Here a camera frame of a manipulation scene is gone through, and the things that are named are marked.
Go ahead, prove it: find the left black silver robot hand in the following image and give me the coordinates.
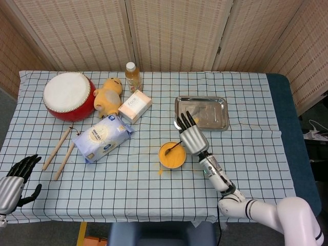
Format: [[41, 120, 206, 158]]
[[0, 154, 43, 215]]

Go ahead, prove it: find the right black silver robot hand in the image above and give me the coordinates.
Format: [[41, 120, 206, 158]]
[[175, 110, 211, 156]]

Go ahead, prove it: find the black spoon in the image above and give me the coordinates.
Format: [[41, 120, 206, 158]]
[[165, 140, 183, 155]]

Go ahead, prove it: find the stainless steel tray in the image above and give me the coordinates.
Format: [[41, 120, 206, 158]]
[[174, 96, 230, 133]]

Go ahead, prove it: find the off-white bowl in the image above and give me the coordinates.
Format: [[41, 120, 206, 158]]
[[158, 141, 187, 170]]

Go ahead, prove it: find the wooden drumstick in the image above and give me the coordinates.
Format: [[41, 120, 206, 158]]
[[42, 127, 73, 171], [53, 142, 75, 181]]

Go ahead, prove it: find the pink tissue pack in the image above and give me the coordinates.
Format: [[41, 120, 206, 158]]
[[117, 89, 153, 124]]

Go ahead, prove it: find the checkered light blue tablecloth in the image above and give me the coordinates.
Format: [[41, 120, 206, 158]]
[[0, 70, 298, 224]]

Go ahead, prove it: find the tea bottle white cap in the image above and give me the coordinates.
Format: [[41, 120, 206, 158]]
[[125, 61, 144, 93]]

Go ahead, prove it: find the blue tissue pack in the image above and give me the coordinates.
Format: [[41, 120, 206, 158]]
[[72, 114, 135, 165]]

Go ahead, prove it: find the dark blue padded table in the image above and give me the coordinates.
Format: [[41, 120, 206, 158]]
[[265, 73, 322, 216]]

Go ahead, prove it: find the yellow plush toy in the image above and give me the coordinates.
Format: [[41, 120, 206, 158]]
[[93, 77, 123, 119]]

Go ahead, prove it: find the blue chair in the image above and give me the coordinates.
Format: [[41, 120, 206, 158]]
[[107, 221, 217, 246]]

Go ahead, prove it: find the orange box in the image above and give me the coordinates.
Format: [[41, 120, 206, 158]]
[[84, 237, 108, 246]]

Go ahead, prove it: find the woven folding screen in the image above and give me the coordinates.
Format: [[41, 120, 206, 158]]
[[0, 0, 328, 116]]

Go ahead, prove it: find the red drum white skin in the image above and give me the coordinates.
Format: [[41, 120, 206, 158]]
[[43, 72, 97, 122]]

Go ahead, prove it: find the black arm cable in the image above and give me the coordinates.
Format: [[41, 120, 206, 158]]
[[217, 202, 223, 246]]

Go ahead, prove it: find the white cable clutter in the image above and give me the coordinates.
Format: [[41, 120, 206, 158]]
[[303, 119, 328, 141]]

